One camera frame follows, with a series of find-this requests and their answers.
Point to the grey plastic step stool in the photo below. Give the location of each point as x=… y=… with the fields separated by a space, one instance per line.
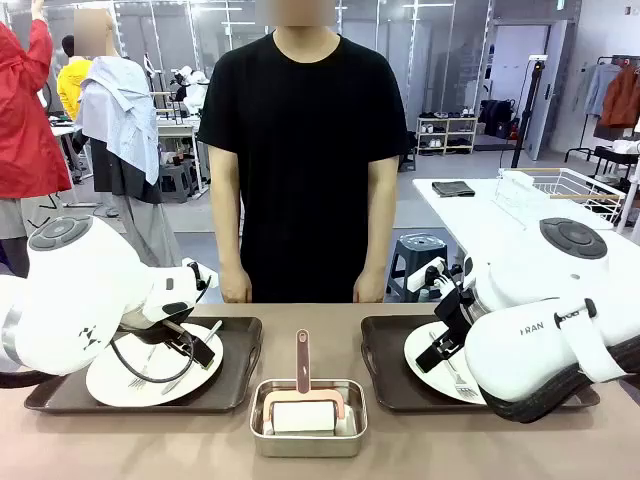
x=175 y=182

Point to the black bags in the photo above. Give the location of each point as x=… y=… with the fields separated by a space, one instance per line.
x=495 y=117

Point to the mannequin in red jacket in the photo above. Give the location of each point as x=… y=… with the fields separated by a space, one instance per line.
x=25 y=125

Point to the rectangular steel container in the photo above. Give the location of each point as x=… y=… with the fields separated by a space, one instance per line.
x=305 y=445

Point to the orange hanging jacket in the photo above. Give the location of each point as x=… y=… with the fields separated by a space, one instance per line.
x=620 y=100

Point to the silver fork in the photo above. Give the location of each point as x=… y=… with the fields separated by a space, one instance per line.
x=465 y=392
x=137 y=382

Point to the black tripod with light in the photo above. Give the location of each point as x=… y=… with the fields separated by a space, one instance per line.
x=538 y=64

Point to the white round plate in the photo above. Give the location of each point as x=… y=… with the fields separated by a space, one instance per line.
x=115 y=390
x=440 y=387

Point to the grey hanging shirt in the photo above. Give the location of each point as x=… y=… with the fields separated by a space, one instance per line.
x=597 y=90

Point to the dark grey cloth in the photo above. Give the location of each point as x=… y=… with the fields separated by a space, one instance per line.
x=452 y=188

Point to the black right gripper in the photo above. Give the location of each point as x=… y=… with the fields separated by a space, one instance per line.
x=456 y=315

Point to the person in black T-shirt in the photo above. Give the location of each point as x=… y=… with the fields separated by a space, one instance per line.
x=300 y=150

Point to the white work table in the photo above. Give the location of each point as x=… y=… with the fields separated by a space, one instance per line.
x=470 y=210

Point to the brown plastic serving tray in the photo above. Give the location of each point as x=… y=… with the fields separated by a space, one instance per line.
x=385 y=385

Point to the person's right hand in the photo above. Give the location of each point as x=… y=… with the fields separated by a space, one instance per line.
x=236 y=289

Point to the person's right forearm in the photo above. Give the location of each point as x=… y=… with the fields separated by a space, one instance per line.
x=229 y=235

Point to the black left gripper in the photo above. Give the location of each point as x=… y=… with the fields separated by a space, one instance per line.
x=155 y=331

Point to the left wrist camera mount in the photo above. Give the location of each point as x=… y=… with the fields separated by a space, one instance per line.
x=200 y=277

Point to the mannequin in pale blue shirt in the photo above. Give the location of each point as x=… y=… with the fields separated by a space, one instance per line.
x=120 y=115

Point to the person in yellow jacket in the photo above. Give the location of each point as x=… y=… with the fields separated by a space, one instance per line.
x=70 y=85

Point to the pink lint roller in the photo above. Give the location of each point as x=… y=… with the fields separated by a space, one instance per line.
x=302 y=360

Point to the person's left hand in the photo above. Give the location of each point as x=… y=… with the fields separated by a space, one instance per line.
x=370 y=289

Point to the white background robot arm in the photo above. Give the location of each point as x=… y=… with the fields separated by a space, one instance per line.
x=192 y=95

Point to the cream shoe rack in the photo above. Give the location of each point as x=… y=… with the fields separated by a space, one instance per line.
x=450 y=119

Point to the silver table knife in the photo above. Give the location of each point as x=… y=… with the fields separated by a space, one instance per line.
x=215 y=330

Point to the black clothes rack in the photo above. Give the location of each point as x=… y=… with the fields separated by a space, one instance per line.
x=607 y=57

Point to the black side table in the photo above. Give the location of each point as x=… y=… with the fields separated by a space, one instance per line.
x=615 y=155

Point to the person's left forearm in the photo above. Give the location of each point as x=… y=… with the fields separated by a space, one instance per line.
x=377 y=235

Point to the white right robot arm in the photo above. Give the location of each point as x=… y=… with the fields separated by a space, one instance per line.
x=525 y=350

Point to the white background desk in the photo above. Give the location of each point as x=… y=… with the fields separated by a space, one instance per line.
x=175 y=127

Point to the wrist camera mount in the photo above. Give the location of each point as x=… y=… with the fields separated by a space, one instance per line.
x=417 y=280
x=200 y=277

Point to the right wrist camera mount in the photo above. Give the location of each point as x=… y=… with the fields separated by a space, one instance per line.
x=417 y=280

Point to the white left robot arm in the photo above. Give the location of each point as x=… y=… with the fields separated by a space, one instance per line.
x=75 y=300

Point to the black tray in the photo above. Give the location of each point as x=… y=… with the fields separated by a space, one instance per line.
x=235 y=380

